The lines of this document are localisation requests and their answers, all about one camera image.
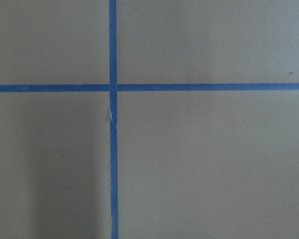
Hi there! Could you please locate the horizontal blue tape strip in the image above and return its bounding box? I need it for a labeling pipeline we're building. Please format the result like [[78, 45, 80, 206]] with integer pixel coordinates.
[[0, 83, 299, 93]]

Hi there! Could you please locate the vertical blue tape strip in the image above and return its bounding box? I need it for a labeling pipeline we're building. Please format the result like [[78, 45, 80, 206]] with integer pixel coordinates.
[[109, 0, 119, 239]]

